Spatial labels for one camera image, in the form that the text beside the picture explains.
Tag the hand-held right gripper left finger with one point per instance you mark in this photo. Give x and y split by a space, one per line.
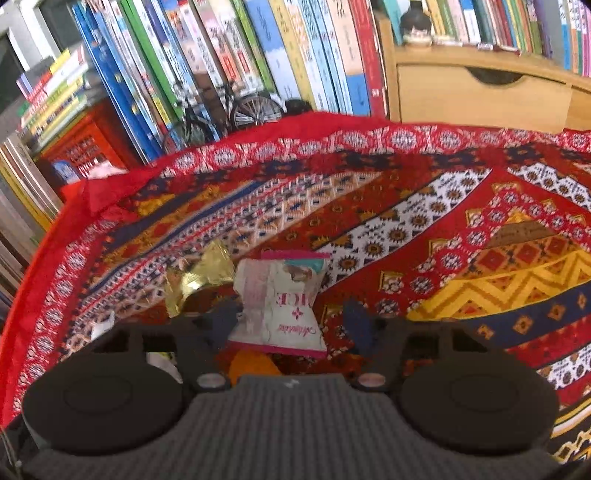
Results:
224 323

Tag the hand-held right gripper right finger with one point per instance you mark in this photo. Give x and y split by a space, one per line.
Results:
360 325

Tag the small gold foil wrapper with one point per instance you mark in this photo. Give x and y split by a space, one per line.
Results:
203 277

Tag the white pink snack wrapper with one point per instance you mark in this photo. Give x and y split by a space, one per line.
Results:
286 300

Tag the row of pale worn books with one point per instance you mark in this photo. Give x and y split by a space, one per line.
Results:
23 194

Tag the row of tall blue green books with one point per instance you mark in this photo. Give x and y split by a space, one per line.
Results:
277 46

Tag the stack of flat books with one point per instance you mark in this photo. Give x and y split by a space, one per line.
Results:
55 92

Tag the orange wrapper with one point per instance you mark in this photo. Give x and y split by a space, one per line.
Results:
254 364

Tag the white paper scrap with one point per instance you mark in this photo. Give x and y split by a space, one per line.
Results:
100 327

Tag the red patterned tablecloth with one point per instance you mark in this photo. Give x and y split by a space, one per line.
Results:
415 207

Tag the miniature black bicycle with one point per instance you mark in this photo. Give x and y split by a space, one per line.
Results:
256 117

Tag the red plastic crate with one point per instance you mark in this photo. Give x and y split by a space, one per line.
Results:
92 138

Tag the wooden drawer organizer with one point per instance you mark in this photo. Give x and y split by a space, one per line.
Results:
461 92

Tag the small black-haired figurine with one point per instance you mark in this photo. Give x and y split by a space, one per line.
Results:
415 27

